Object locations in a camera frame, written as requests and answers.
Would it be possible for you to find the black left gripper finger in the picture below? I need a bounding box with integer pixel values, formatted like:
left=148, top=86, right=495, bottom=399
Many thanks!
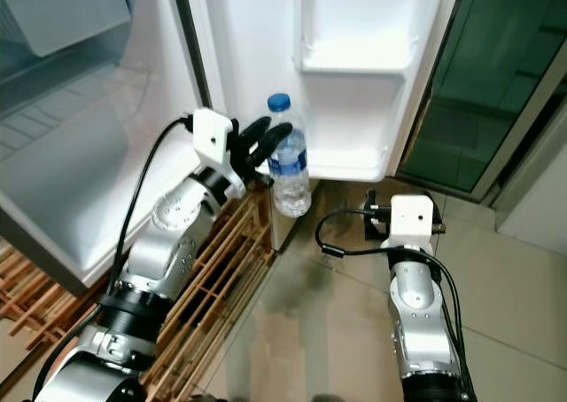
left=235, top=115, right=273, bottom=149
left=244, top=124, right=294, bottom=169

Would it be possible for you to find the clear water bottle blue cap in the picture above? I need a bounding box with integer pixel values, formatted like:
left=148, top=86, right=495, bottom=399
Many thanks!
left=267, top=93, right=312, bottom=220

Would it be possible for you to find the white fridge door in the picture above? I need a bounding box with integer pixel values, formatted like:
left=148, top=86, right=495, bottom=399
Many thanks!
left=182, top=0, right=467, bottom=187

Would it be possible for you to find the white fridge door shelf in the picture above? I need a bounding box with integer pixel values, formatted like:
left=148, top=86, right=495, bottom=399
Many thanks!
left=292, top=0, right=423, bottom=74

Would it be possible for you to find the grey white fridge body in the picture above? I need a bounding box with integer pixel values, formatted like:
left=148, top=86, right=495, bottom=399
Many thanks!
left=0, top=0, right=206, bottom=288

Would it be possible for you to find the white fridge freezer compartment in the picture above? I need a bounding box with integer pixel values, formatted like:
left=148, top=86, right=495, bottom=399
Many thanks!
left=0, top=0, right=134, bottom=59

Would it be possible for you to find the wooden slatted rack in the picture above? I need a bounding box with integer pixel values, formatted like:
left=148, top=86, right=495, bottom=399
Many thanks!
left=0, top=185, right=276, bottom=402

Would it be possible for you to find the dark glass sliding door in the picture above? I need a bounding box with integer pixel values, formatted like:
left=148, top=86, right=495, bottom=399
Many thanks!
left=397, top=0, right=567, bottom=196

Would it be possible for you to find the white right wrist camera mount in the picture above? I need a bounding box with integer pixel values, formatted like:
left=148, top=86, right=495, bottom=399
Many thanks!
left=390, top=194, right=436, bottom=251

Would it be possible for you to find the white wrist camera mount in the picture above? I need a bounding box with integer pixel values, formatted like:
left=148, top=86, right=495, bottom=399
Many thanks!
left=191, top=108, right=241, bottom=178
left=390, top=194, right=436, bottom=251

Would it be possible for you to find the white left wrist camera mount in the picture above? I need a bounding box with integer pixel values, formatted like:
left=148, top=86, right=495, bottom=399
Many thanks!
left=191, top=108, right=241, bottom=178

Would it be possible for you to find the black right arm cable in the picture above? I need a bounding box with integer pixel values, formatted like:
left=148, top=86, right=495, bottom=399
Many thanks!
left=315, top=206, right=469, bottom=387

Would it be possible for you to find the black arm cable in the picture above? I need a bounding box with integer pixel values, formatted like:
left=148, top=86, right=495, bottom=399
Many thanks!
left=315, top=206, right=469, bottom=387
left=33, top=116, right=197, bottom=402

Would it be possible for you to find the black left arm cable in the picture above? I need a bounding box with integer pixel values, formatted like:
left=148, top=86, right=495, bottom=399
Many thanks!
left=33, top=116, right=197, bottom=402

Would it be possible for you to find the white door frame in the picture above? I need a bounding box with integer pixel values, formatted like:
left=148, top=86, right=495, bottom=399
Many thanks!
left=470, top=66, right=567, bottom=230

